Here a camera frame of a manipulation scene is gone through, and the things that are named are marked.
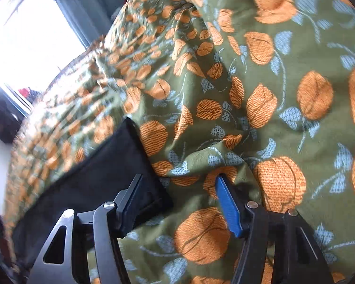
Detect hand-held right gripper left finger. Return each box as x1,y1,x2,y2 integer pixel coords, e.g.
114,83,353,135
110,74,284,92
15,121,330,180
27,174,144,284

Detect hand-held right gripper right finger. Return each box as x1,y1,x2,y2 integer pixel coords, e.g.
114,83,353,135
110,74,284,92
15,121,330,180
215,174,335,284

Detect black pants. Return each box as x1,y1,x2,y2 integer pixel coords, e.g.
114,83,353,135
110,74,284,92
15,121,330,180
12,118,173,273

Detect green floral blanket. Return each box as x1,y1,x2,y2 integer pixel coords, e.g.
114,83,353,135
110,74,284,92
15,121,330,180
0,0,355,284

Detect red object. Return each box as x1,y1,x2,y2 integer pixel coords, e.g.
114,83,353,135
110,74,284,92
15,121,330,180
18,87,42,99

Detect dark bag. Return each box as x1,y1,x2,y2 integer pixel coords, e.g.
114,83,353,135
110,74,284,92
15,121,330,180
0,87,27,144

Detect bright window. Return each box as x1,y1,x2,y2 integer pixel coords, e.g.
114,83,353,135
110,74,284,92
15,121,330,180
0,0,86,116

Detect grey-blue curtain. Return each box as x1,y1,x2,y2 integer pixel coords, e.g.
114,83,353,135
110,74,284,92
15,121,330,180
44,0,142,48

